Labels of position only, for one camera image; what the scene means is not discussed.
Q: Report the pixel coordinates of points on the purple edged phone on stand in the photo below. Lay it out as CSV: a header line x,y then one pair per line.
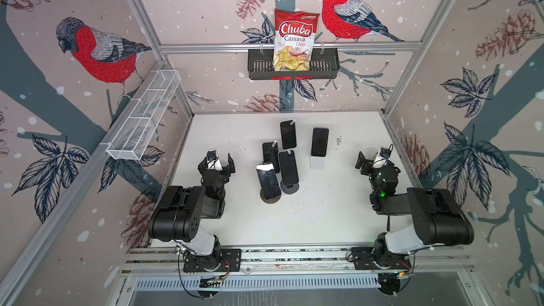
x,y
271,155

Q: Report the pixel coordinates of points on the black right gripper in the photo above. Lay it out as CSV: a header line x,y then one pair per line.
x,y
360,161

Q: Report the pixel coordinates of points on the black wall basket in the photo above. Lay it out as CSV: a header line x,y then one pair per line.
x,y
324,64

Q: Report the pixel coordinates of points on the red cassava chips bag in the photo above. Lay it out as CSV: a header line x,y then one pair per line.
x,y
294,40

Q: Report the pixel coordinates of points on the clear acrylic phone stand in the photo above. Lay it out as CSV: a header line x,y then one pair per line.
x,y
317,163

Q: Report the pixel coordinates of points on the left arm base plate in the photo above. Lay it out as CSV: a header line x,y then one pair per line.
x,y
224,261

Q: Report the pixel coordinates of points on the white wire mesh basket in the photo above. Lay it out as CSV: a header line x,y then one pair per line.
x,y
136,132

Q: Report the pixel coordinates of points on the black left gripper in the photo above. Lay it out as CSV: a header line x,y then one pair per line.
x,y
227,169

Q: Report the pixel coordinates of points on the black phone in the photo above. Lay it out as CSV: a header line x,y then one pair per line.
x,y
288,134
268,180
288,167
320,142

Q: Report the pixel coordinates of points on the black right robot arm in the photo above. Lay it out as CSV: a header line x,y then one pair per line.
x,y
437,219

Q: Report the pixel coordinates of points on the grey round phone stand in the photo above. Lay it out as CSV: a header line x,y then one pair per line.
x,y
289,189

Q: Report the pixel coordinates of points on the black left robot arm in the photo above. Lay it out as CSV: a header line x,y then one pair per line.
x,y
177,218

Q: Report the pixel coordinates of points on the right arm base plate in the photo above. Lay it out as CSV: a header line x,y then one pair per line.
x,y
365,259

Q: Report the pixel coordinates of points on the wooden round phone stand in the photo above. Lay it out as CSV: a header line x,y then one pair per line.
x,y
269,200

